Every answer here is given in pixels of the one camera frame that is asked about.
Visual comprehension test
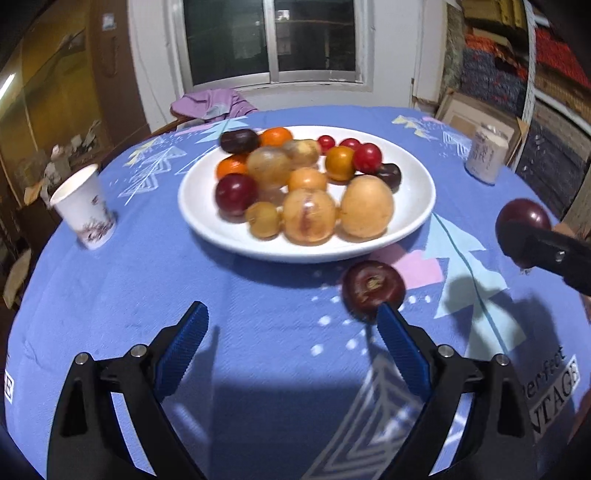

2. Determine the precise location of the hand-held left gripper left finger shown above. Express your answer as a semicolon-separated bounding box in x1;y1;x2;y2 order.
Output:
46;301;209;480

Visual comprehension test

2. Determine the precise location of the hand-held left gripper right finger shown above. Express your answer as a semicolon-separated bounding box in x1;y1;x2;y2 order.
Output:
376;302;539;480

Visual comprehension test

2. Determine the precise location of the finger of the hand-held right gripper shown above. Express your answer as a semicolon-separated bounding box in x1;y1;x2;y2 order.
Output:
501;222;591;296

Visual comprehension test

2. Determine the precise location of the dark purple plum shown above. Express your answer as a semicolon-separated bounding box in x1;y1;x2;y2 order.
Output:
495;198;552;271
215;174;259;217

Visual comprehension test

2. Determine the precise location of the white oval plate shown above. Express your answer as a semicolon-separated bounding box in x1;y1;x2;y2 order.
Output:
178;126;437;264

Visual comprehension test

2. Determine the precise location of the tan round fruit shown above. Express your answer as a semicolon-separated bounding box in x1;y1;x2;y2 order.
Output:
340;175;395;238
283;188;337;244
281;139;321;168

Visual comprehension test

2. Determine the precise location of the small yellow loquat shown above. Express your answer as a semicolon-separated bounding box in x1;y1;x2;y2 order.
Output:
245;202;282;238

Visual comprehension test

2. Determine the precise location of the orange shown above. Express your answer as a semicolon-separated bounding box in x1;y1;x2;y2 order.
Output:
259;127;294;148
217;154;250;178

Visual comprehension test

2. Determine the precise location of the orange tomato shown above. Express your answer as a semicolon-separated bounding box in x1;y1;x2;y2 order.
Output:
288;167;328;192

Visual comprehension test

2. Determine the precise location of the yellow tomato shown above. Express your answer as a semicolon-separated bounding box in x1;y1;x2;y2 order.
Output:
325;146;356;182

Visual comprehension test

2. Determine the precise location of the speckled orange fruit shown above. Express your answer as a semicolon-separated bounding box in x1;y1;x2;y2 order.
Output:
246;147;293;189

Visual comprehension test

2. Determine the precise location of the blue printed tablecloth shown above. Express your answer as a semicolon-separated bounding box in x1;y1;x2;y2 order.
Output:
4;107;591;480

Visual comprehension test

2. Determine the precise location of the white drink can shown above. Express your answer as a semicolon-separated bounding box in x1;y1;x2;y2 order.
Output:
465;124;508;185

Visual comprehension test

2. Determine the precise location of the white paper cup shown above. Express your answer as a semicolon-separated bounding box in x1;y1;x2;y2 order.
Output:
49;164;116;250

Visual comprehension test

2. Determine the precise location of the white metal shelf rack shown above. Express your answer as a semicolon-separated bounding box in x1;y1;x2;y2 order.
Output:
521;0;591;139

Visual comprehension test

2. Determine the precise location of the stack of patterned storage boxes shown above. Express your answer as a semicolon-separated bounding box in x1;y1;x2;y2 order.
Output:
443;0;591;217

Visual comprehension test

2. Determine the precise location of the wooden chair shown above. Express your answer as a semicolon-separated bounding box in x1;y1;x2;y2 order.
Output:
150;115;195;137

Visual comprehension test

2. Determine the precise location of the purple cloth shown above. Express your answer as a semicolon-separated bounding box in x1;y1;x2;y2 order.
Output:
171;89;258;121

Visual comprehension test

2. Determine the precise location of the wooden glass cabinet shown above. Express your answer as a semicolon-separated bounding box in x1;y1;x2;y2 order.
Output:
0;0;153;217

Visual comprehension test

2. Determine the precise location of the sliding window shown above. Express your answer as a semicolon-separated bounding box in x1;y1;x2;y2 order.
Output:
168;0;375;93

